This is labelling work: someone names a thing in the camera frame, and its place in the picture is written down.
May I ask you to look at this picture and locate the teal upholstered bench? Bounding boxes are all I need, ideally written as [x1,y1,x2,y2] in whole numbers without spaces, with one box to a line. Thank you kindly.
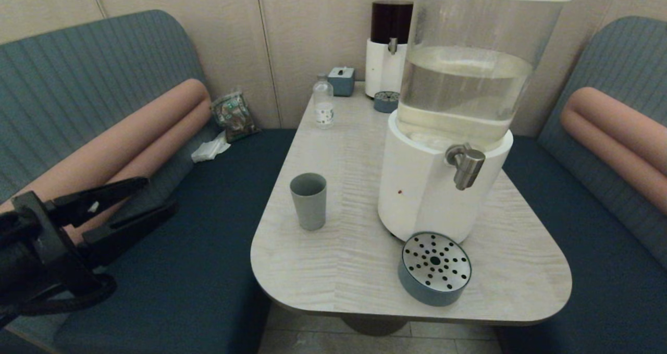
[495,15,667,354]
[0,9,298,354]

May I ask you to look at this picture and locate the small blue perforated drip tray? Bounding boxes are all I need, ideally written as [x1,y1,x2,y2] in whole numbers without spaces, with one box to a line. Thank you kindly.
[373,91,400,114]

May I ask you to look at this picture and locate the printed snack bag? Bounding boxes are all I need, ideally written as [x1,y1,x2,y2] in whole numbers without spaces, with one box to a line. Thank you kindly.
[211,91,260,143]

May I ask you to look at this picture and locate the grey plastic cup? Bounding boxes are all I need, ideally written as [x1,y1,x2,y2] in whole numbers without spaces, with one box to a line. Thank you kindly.
[290,173,327,231]

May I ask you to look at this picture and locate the clear water dispenser white base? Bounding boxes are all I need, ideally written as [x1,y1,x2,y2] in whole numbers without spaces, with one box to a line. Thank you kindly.
[377,0,574,244]

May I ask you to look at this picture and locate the clear plastic bottle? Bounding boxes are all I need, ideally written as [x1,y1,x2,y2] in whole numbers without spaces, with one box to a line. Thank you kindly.
[313,74,335,130]

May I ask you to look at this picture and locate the large metal dispenser tap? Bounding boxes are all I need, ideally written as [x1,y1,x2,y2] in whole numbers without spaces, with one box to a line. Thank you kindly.
[444,143,486,191]

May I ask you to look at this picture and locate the large blue perforated drip tray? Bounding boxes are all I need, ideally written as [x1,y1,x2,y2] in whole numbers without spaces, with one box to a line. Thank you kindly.
[398,231,473,307]

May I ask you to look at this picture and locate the blue-grey tissue box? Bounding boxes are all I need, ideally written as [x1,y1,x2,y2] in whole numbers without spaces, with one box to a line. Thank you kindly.
[327,66,356,97]

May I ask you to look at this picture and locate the dark drink dispenser white base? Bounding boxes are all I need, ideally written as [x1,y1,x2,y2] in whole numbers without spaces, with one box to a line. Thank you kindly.
[364,0,415,99]

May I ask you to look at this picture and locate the crumpled white tissue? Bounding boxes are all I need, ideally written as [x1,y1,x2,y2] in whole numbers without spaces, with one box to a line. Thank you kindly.
[191,131,231,163]

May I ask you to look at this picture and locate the pink bolster cushion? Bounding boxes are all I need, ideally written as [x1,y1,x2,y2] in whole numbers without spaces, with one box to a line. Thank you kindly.
[0,78,213,245]
[560,87,667,216]

